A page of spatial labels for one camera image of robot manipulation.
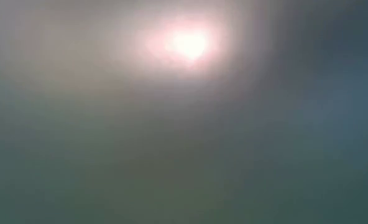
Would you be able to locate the teal plastic bin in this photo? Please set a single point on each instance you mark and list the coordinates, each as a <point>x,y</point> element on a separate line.
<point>184,140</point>

